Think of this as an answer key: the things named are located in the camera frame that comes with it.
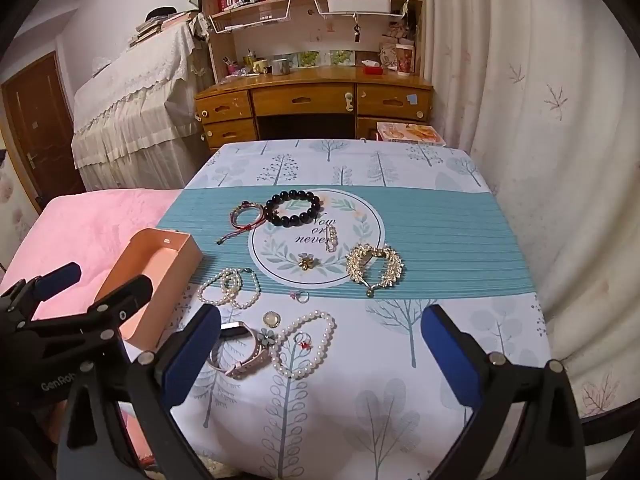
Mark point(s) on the pink fluffy blanket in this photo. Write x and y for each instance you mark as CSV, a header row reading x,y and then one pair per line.
x,y
75,230

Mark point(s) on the green picture card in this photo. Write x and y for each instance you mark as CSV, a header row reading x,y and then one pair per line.
x,y
342,57
309,59

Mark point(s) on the wooden desk with drawers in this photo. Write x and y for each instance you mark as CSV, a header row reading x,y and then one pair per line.
x,y
300,100

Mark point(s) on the lace-covered piano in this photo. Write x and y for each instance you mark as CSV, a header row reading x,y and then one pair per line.
x,y
130,110

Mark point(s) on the round white brooch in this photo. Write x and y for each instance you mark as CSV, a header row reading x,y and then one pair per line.
x,y
272,320

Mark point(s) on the pink cardboard box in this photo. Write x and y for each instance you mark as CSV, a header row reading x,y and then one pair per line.
x,y
150,285

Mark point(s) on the black hat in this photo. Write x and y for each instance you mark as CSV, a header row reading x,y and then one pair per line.
x,y
161,12

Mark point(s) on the pink wrist watch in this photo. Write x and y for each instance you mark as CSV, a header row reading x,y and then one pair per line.
x,y
247,362

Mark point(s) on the tall printed cup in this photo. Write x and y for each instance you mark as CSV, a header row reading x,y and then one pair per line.
x,y
405,60

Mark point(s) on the tree printed cloth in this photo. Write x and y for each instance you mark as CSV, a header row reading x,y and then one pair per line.
x,y
375,410

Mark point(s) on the orange printed box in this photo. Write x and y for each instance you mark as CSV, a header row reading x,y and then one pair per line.
x,y
410,133

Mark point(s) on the white leaf print curtain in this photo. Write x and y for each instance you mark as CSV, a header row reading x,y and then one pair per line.
x,y
525,110

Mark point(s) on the gold flower brooch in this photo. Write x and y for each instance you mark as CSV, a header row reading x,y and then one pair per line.
x,y
305,262

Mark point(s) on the brown wooden door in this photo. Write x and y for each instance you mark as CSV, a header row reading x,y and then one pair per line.
x,y
40,125

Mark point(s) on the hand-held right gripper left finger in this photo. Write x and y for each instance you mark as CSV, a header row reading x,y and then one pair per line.
x,y
192,357

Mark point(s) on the wooden bookshelf hutch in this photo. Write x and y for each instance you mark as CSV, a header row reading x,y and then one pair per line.
x,y
310,35

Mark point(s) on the floral wardrobe door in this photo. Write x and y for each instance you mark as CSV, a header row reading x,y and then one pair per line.
x,y
15,210

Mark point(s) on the stack of books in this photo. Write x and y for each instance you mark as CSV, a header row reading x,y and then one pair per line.
x,y
150,30

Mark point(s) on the white drawer lock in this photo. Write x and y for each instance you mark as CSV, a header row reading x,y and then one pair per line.
x,y
348,100

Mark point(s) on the white and yellow mug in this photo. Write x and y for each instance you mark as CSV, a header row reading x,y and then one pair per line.
x,y
259,67

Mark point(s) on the gold leaf hair clip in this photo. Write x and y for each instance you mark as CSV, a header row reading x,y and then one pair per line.
x,y
357,262

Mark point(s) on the red tissue box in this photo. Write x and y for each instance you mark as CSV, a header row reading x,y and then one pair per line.
x,y
372,69

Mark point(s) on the long pearl strand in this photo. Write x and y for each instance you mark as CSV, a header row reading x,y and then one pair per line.
x,y
295,375

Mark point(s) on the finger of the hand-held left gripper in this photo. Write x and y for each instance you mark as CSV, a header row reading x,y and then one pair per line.
x,y
59,279
120,302

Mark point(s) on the pen holder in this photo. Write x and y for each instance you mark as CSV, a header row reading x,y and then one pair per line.
x,y
232,67

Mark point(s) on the hanging keys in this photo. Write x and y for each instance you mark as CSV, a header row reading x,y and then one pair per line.
x,y
356,32

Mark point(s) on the white plastic tray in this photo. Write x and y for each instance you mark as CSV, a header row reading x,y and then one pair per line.
x,y
357,4

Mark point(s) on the pearl pin brooch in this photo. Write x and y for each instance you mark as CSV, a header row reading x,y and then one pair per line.
x,y
331,240

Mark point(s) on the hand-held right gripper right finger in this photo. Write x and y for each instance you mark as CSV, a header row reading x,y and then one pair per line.
x,y
450,357

